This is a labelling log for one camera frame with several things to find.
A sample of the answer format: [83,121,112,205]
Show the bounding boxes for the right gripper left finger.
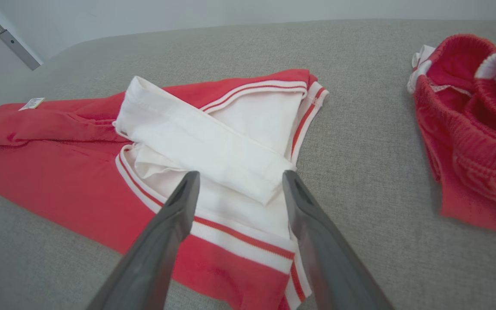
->
[87,171,201,310]

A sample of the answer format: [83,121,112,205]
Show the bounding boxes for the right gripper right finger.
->
[282,170,395,310]

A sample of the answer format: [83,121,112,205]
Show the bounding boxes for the red Bulls jersey shirt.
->
[0,69,330,310]

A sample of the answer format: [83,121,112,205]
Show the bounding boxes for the grey metal frame bar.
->
[0,0,43,71]

